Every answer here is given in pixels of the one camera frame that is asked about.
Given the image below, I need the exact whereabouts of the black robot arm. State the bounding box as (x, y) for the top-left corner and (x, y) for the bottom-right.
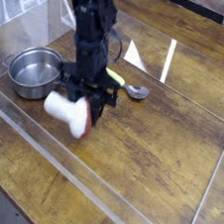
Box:
(60, 0), (122, 126)

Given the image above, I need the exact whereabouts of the silver metal pot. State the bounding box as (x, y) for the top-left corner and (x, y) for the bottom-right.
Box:
(2, 47), (62, 100)

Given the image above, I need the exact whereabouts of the red and white plush mushroom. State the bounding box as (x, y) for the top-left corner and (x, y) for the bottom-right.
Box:
(44, 91), (92, 139)

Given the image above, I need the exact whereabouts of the clear acrylic enclosure wall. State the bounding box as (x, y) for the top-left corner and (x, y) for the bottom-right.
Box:
(0, 0), (224, 224)

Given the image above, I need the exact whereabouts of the black bar in background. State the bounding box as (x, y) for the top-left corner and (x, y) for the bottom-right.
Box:
(168, 0), (224, 25)

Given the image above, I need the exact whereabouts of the spoon with green handle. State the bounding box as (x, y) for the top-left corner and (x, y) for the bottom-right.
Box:
(106, 68), (150, 100)

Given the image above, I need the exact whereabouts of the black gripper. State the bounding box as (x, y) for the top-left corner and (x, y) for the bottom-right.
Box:
(60, 44), (119, 126)

